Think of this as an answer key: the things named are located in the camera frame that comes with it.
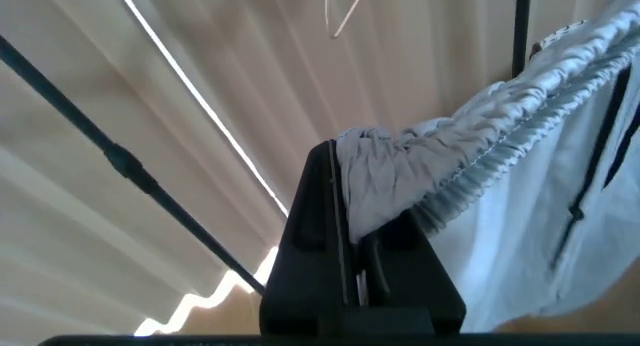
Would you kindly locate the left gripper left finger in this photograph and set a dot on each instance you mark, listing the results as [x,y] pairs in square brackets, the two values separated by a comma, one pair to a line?
[305,266]

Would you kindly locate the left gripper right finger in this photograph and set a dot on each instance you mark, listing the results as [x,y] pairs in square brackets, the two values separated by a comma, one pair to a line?
[415,281]

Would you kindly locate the pale grey shorts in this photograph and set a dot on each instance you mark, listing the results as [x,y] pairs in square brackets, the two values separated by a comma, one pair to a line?
[500,211]

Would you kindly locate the black clothes rack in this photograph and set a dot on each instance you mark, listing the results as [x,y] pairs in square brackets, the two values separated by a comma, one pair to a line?
[125,161]

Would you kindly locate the beige curtain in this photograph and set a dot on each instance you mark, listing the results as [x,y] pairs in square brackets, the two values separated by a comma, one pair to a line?
[75,46]

